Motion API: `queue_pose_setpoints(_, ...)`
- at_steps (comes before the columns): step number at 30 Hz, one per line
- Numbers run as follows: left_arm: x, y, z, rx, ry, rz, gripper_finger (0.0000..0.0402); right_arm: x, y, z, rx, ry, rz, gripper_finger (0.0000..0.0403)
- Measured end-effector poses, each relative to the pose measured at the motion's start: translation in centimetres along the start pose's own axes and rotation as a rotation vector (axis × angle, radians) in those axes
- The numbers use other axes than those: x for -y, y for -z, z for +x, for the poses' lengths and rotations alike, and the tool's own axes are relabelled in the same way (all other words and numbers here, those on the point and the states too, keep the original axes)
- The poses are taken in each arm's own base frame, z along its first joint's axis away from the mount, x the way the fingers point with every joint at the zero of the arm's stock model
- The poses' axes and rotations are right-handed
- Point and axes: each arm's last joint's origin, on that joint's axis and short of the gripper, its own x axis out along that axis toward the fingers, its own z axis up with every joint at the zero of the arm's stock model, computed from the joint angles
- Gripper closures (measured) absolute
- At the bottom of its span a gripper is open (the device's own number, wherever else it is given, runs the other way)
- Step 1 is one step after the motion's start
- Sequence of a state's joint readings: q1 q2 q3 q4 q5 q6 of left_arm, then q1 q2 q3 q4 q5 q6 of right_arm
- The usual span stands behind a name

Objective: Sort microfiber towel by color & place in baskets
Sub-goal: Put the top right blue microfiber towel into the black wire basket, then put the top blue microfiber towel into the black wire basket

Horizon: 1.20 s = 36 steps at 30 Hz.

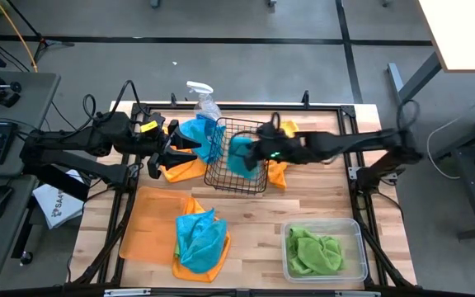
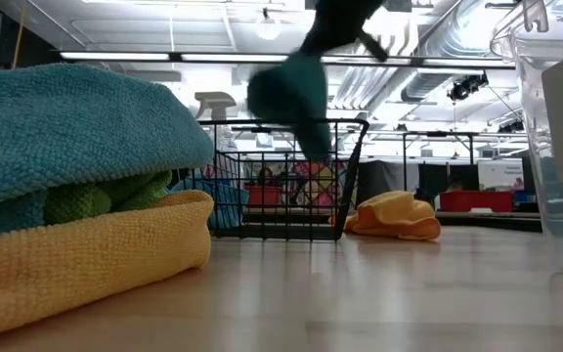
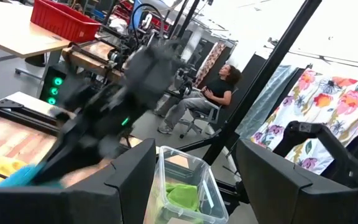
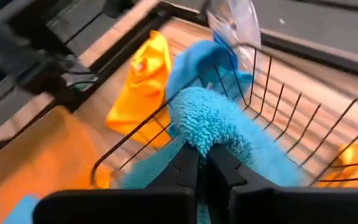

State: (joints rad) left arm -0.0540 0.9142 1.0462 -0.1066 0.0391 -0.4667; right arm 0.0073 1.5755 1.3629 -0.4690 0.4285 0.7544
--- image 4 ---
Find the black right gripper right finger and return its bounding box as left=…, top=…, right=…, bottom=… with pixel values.
left=208, top=144, right=358, bottom=224

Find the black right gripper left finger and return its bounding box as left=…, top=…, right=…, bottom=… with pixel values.
left=32, top=144, right=200, bottom=224

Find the turquoise fluffy microfiber towel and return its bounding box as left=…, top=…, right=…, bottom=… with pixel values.
left=116, top=86, right=308, bottom=224

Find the blue ribbed microfiber towel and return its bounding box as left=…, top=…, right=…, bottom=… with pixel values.
left=165, top=39, right=255, bottom=102

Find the orange microfiber towel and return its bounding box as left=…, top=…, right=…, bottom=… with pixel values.
left=317, top=142, right=358, bottom=189
left=0, top=105, right=113, bottom=224
left=105, top=29, right=173, bottom=149

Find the clear spray bottle white trigger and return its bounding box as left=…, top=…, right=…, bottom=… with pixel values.
left=204, top=0, right=262, bottom=74

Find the black wire basket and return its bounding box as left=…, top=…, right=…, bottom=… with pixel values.
left=89, top=42, right=358, bottom=188

